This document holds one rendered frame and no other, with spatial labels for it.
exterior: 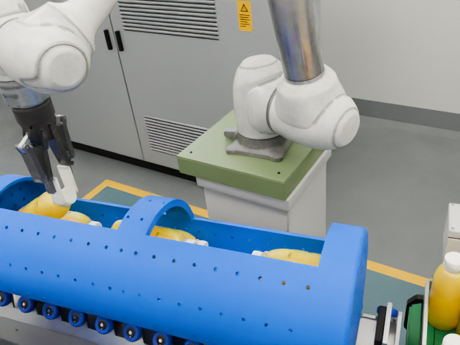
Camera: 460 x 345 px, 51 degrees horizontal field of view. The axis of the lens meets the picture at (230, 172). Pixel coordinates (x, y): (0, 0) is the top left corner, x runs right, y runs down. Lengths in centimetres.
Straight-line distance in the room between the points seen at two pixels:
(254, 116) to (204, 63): 135
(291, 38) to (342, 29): 254
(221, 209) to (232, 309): 69
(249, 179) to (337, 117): 33
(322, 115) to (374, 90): 256
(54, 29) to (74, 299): 57
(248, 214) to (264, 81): 42
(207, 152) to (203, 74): 126
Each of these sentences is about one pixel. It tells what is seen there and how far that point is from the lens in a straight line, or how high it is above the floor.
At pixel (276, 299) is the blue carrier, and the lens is 87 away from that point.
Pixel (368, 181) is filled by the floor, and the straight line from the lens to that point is 317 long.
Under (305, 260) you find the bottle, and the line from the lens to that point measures 94.
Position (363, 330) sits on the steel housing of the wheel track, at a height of 93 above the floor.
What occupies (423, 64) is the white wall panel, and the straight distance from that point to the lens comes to 360.
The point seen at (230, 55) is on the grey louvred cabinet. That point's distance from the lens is 256.
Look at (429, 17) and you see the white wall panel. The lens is 349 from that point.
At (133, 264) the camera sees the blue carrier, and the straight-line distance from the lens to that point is 97.
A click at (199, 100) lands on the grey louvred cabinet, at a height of 65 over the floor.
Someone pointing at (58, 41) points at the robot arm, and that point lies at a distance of 77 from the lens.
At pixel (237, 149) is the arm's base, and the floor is 108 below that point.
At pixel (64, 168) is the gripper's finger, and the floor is 130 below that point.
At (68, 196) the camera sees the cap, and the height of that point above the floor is 124.
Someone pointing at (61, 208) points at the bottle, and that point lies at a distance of 114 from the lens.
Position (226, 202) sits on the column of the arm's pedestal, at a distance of 152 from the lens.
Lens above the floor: 184
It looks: 34 degrees down
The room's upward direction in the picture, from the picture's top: 7 degrees counter-clockwise
